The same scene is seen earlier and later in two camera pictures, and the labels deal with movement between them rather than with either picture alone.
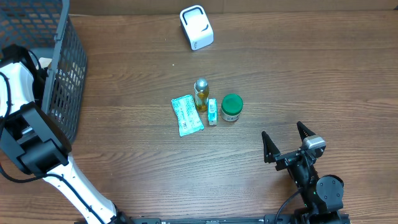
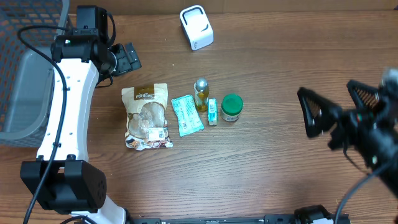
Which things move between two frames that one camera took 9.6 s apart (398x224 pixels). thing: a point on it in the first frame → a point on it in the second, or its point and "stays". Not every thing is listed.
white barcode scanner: [197, 27] stays
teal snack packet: [187, 115] stays
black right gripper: [272, 152] → [333, 113]
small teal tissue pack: [212, 111] stays
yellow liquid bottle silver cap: [201, 93] stays
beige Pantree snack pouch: [44, 63] → [145, 106]
